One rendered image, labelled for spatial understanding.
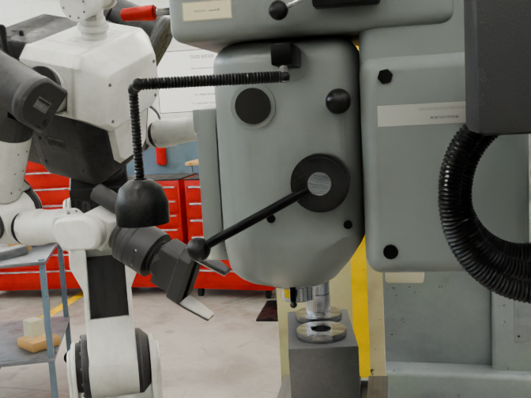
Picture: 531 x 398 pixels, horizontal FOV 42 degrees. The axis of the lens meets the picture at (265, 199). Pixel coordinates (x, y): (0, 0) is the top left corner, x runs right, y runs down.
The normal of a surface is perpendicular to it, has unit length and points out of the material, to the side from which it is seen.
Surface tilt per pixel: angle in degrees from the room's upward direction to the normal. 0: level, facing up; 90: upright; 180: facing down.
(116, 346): 62
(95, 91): 108
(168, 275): 101
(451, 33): 90
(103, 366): 75
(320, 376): 90
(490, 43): 90
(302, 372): 90
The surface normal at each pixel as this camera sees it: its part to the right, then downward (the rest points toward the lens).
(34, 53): -0.24, -0.35
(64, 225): -0.46, 0.33
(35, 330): 0.73, 0.05
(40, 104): 0.83, 0.50
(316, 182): -0.17, 0.14
